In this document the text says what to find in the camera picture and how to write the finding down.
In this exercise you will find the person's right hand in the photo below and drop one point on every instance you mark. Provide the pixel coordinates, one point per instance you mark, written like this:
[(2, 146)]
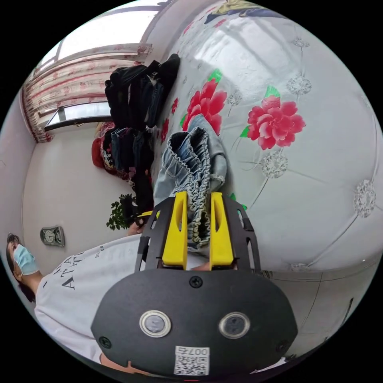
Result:
[(118, 365)]

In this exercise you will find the red floral curtain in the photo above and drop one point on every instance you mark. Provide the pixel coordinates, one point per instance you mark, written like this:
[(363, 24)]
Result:
[(62, 79)]

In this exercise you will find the bed with floral sheet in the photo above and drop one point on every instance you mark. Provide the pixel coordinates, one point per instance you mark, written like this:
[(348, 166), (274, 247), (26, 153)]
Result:
[(299, 194)]

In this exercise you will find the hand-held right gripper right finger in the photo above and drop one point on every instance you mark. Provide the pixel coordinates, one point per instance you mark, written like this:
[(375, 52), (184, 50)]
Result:
[(220, 239)]

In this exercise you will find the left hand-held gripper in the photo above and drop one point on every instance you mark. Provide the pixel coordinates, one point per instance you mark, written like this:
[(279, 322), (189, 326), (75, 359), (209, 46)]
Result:
[(140, 221)]

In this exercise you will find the grey table clock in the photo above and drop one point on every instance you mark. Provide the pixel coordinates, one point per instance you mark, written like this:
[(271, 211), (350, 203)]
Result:
[(52, 236)]

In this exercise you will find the light blue jeans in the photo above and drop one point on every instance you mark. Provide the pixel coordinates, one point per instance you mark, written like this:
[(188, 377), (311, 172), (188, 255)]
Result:
[(191, 161)]

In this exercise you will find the person's left hand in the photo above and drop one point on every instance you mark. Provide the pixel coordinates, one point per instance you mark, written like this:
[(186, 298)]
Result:
[(134, 231)]

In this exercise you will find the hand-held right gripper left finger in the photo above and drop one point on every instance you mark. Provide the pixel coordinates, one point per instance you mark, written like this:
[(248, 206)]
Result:
[(175, 236)]

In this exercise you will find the red printed cushion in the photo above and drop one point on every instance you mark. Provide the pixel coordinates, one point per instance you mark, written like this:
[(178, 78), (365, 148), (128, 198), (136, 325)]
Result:
[(99, 154)]

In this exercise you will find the person's body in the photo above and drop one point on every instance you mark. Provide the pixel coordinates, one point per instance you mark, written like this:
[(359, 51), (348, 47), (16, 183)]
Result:
[(74, 287)]

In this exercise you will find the green potted plant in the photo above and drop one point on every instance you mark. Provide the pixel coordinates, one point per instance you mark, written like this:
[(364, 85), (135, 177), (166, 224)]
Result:
[(119, 213)]

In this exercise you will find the pile of clothes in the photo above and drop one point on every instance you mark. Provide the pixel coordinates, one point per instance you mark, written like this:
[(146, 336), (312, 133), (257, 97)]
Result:
[(239, 8), (134, 101)]

